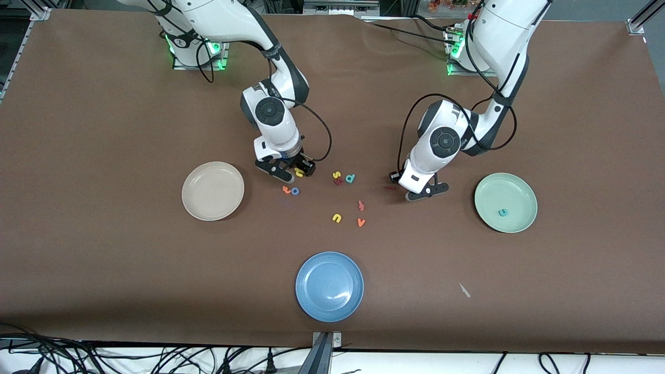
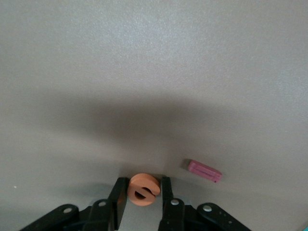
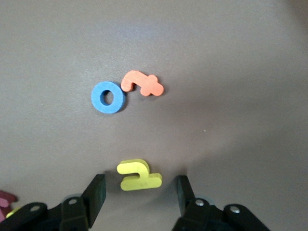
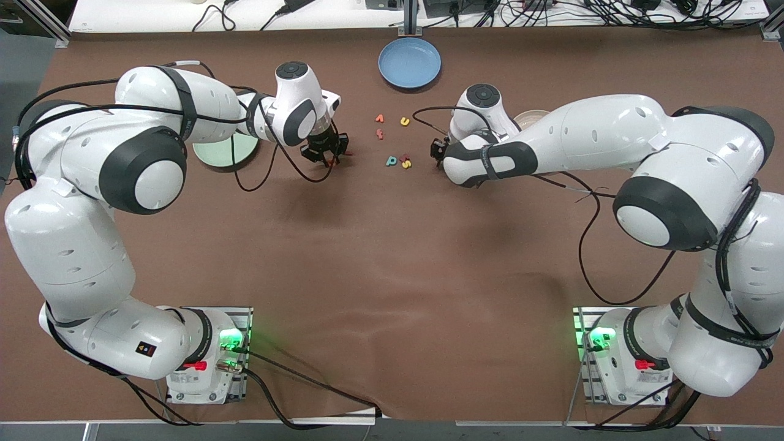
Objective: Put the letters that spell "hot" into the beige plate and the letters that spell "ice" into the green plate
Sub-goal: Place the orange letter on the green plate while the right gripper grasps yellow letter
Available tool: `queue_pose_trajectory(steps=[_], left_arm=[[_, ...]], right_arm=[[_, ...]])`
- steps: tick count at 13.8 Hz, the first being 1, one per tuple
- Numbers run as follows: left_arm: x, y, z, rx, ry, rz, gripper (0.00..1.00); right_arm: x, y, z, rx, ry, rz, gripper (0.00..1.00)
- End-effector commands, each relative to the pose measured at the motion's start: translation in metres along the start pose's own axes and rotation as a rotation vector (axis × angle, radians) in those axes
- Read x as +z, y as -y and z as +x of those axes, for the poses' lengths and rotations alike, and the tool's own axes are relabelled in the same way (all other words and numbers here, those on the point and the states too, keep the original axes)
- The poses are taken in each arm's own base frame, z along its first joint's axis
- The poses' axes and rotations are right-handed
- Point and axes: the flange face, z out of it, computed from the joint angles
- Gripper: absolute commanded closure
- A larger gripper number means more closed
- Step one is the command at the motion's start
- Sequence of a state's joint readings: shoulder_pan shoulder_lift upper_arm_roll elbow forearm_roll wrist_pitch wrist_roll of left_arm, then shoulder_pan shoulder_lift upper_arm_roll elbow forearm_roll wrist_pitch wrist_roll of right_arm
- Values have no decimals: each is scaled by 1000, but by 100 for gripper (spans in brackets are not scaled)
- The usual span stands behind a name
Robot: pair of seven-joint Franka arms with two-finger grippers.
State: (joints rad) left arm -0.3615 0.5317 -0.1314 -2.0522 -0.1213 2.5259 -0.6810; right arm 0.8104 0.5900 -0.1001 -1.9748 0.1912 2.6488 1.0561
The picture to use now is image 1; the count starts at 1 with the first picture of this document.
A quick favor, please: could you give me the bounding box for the beige round plate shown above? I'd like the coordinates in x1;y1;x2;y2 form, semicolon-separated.
181;161;245;222

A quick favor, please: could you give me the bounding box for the blue round plate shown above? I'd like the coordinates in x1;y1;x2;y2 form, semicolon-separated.
295;251;365;323

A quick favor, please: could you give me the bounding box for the green round plate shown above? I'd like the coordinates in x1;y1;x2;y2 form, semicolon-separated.
474;172;538;233

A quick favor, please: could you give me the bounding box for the grey metal box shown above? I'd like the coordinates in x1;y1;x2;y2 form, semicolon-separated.
304;0;380;16

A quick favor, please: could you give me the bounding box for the brown table cover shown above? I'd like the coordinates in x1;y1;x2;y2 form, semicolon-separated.
0;9;665;355

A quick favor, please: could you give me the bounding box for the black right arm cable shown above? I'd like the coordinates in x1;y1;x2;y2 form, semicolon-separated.
148;0;333;163

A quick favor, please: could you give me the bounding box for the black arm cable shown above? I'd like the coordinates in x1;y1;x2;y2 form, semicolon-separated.
148;0;333;163
396;10;518;180

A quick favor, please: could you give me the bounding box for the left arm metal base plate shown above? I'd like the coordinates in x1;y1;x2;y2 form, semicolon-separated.
446;26;502;77

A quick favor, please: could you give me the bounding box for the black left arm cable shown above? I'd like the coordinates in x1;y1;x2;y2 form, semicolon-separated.
396;10;518;180

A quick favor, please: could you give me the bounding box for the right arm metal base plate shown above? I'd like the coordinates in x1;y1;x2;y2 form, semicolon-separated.
173;22;230;71

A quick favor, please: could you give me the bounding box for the black cable on table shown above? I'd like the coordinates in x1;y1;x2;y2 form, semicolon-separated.
364;21;450;45
410;15;451;34

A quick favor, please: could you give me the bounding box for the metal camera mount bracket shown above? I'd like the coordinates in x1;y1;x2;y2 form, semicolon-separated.
299;331;342;374

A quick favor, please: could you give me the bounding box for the aluminium frame profile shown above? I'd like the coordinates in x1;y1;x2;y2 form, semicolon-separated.
626;0;665;36
0;6;51;102

